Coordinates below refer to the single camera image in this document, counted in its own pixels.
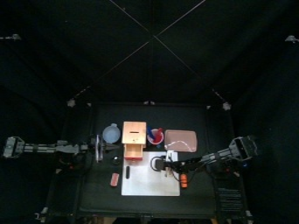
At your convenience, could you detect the red-fronted wooden drawer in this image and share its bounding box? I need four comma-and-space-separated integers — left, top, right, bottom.
123, 143, 146, 162

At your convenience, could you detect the white cutting board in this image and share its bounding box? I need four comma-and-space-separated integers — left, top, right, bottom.
121, 150, 184, 197

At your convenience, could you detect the light wooden box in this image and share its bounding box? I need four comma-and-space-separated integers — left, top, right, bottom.
122, 121, 149, 146

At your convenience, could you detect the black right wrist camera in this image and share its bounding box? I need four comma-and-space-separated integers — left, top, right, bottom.
150, 156, 168, 172

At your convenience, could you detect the red plastic cup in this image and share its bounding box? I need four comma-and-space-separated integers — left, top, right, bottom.
146, 127, 166, 146

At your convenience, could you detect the black labelled equipment box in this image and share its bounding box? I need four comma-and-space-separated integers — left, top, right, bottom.
216, 171, 246, 219

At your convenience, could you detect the pale blue bowl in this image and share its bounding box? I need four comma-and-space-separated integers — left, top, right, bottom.
102, 122, 123, 144

